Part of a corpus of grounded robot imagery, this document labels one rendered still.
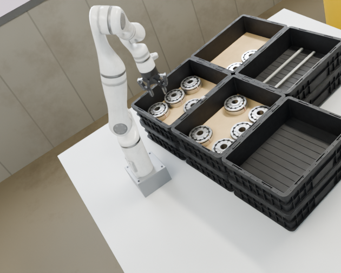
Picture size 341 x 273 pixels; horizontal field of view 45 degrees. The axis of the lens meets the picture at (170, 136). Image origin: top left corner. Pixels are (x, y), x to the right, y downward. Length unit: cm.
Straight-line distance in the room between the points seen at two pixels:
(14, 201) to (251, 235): 219
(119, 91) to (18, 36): 170
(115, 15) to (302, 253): 102
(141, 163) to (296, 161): 63
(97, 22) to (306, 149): 89
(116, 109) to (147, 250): 57
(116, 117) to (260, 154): 58
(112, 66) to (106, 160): 74
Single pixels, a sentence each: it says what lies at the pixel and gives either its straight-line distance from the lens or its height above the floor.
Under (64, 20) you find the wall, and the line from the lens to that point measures 318.
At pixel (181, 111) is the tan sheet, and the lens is 195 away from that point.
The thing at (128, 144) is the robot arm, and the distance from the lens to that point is 168.
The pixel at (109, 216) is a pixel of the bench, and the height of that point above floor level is 70.
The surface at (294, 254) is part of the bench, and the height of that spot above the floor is 70.
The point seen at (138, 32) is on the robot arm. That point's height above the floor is 130.
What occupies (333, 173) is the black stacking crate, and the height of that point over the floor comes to 80.
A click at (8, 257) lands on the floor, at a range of 309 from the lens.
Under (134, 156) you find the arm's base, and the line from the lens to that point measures 172.
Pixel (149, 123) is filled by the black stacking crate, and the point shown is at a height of 85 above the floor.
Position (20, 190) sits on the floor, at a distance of 344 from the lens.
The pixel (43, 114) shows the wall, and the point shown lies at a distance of 341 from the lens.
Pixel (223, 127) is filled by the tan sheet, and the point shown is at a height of 83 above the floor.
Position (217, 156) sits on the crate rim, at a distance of 156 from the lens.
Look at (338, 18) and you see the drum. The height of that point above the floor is 30.
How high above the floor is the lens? 207
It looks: 42 degrees down
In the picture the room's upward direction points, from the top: 24 degrees counter-clockwise
